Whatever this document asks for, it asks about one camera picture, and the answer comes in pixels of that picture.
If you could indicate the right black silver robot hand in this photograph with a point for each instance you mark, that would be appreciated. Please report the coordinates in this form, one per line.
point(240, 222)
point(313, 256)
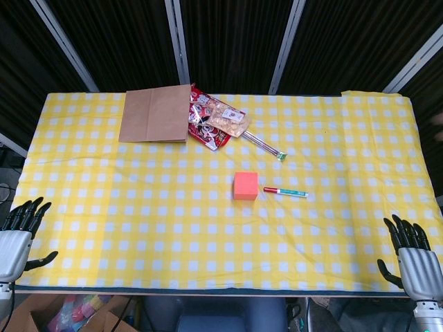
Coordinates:
point(420, 269)

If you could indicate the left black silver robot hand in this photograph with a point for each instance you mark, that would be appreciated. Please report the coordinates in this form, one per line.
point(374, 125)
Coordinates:
point(14, 245)

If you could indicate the red and green marker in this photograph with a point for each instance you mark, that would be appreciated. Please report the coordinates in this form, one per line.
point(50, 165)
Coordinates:
point(287, 192)

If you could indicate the orange cube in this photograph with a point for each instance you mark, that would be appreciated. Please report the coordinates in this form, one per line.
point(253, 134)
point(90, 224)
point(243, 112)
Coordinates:
point(246, 186)

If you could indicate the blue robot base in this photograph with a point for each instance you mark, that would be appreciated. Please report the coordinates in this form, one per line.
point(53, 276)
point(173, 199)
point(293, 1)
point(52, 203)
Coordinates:
point(214, 314)

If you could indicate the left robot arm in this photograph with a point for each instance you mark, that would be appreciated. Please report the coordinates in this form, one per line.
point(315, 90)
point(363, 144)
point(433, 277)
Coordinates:
point(4, 304)

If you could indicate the colourful toys in plastic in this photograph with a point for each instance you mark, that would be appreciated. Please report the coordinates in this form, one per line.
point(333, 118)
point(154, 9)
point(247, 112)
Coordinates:
point(74, 313)

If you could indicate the cardboard box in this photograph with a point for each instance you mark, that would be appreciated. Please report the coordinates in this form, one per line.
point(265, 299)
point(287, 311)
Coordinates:
point(114, 318)

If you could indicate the yellow white checkered tablecloth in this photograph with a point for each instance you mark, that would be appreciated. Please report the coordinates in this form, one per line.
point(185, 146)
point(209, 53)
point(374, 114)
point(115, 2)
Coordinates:
point(138, 214)

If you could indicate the brown paper bag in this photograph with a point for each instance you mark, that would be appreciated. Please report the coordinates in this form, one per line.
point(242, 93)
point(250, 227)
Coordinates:
point(152, 115)

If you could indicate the clear wrapped stick green end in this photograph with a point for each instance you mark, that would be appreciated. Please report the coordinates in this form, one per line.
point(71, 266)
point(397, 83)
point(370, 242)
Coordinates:
point(264, 145)

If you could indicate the red snack packet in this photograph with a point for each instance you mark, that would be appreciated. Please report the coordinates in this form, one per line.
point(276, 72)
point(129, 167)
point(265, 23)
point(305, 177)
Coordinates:
point(207, 135)

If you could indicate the clear bag of crackers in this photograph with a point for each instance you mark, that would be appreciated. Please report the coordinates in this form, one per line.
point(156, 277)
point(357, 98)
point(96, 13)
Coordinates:
point(228, 119)

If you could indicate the grey metal rail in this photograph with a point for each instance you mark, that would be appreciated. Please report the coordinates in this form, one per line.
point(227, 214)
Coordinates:
point(12, 144)

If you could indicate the white frame post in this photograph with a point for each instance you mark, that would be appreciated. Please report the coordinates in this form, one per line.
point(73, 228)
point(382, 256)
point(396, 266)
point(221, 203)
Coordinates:
point(286, 48)
point(177, 41)
point(413, 58)
point(65, 48)

